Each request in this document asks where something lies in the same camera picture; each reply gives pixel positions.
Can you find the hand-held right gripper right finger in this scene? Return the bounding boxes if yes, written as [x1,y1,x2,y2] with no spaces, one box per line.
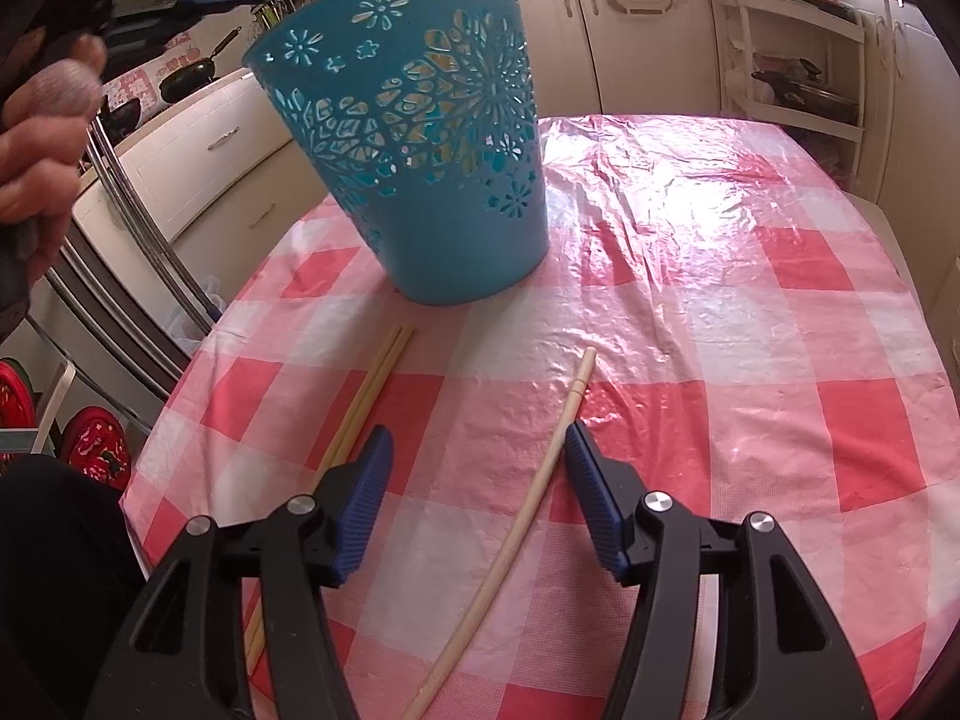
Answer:
[562,420,880,720]

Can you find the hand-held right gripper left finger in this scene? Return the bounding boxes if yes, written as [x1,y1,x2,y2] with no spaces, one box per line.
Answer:
[82,424,395,720]

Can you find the wooden chopstick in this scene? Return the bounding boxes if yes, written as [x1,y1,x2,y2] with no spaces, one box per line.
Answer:
[401,346,599,720]
[251,326,416,665]
[244,326,406,685]

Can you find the blue plastic cutout basket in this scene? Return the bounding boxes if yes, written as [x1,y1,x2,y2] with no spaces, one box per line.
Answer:
[241,0,552,307]

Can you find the person's left forearm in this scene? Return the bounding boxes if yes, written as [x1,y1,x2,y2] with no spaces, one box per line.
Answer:
[0,221,47,344]

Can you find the person's left hand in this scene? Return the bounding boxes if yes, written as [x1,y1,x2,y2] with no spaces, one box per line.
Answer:
[0,34,106,241]

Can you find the black frying pan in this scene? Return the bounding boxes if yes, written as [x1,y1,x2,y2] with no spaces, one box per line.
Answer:
[100,96,145,137]
[156,26,246,104]

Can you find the pink checkered tablecloth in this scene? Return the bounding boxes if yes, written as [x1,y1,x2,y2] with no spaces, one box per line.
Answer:
[120,114,947,720]

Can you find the red patterned cushion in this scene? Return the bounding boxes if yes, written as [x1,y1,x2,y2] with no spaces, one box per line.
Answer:
[58,405,134,490]
[0,358,36,430]

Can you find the person's black trouser leg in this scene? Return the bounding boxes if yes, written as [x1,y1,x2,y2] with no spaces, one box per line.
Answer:
[0,457,152,720]

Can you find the dark pot on cart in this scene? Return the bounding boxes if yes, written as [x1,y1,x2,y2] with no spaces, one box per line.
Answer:
[750,58,861,126]

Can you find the white shelf cart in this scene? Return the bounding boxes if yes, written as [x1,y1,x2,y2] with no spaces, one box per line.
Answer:
[711,0,872,167]

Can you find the cream cabinets with drawers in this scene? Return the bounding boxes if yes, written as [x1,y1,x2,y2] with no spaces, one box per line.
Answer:
[862,0,960,197]

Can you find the metal folding chair frame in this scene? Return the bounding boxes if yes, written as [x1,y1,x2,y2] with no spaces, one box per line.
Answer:
[58,118,227,395]

